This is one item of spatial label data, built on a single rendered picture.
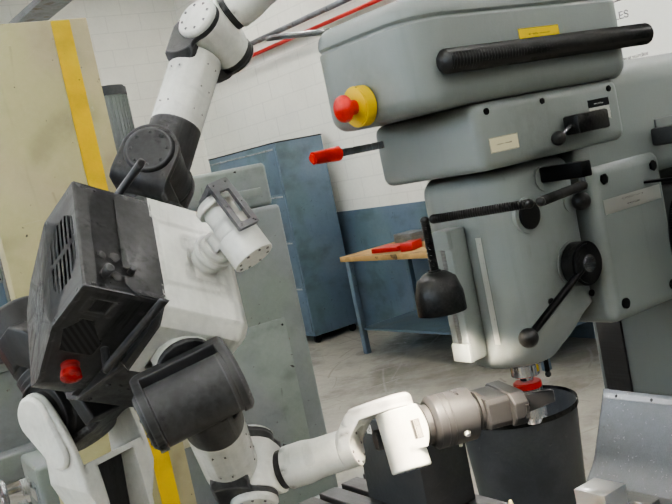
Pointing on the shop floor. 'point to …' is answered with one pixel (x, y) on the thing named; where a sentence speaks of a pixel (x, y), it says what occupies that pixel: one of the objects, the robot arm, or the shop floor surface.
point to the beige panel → (58, 169)
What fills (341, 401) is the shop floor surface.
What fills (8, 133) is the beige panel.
